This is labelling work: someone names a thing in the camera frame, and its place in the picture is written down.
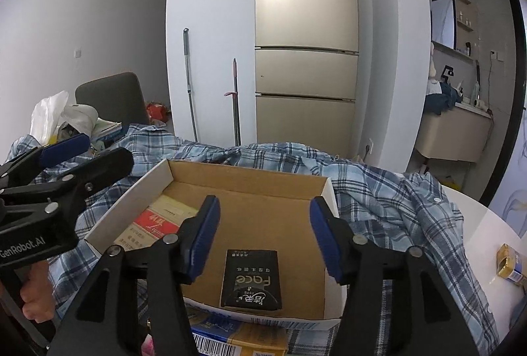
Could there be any beige vanity cabinet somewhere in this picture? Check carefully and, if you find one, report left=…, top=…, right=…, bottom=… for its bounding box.
left=414, top=103, right=495, bottom=163

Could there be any person's left hand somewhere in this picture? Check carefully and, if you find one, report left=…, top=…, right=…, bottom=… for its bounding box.
left=18, top=260, right=56, bottom=326

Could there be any white plastic bag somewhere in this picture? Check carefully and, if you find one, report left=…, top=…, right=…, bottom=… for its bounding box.
left=31, top=90, right=70, bottom=145

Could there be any wall shelf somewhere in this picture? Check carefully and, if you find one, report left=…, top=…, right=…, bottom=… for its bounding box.
left=455, top=0, right=474, bottom=31

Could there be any cream cloth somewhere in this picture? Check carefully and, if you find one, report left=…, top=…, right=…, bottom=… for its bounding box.
left=426, top=43, right=438, bottom=83

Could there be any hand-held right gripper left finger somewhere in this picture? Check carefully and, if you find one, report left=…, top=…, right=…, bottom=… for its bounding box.
left=48, top=195, right=221, bottom=356

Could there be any black packet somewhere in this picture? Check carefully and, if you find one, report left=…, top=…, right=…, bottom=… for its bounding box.
left=220, top=249, right=285, bottom=311

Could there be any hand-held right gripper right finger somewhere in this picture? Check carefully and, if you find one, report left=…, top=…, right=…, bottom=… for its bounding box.
left=310, top=196, right=501, bottom=356

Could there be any black door frame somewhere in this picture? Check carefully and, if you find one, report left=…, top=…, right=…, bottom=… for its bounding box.
left=478, top=0, right=527, bottom=208

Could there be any flower print door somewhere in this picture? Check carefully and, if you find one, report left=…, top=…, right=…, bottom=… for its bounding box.
left=488, top=142, right=527, bottom=237

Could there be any bathroom mirror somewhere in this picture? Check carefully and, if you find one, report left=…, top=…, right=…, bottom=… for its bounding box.
left=430, top=0, right=458, bottom=50

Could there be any gold blue packet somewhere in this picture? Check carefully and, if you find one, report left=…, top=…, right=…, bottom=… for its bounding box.
left=495, top=243, right=527, bottom=288

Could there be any stack of books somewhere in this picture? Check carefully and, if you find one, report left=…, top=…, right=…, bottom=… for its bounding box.
left=91, top=118, right=123, bottom=143

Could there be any yellow box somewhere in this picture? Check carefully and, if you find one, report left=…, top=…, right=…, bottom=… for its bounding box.
left=187, top=304, right=289, bottom=356

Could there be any silver mop handle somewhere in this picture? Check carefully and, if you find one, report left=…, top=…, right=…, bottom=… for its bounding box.
left=183, top=27, right=199, bottom=143

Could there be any blue plaid shirt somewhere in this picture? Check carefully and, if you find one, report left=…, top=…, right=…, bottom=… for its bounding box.
left=0, top=123, right=501, bottom=356

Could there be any grey white bag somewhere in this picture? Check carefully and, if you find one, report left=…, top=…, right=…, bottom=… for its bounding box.
left=61, top=104, right=99, bottom=131

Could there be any gold refrigerator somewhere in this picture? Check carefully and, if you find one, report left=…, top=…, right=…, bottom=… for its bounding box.
left=253, top=0, right=361, bottom=157

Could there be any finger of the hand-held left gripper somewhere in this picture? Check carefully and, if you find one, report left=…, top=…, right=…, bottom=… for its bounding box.
left=0, top=133, right=92, bottom=192
left=0, top=147, right=136, bottom=234

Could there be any cardboard box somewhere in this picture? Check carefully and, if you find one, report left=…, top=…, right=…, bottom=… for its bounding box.
left=84, top=158, right=348, bottom=330

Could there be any grey chair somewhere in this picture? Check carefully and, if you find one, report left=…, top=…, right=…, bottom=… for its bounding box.
left=75, top=72, right=151, bottom=126

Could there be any blue clothing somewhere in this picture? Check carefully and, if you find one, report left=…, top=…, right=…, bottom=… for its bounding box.
left=424, top=82, right=462, bottom=116

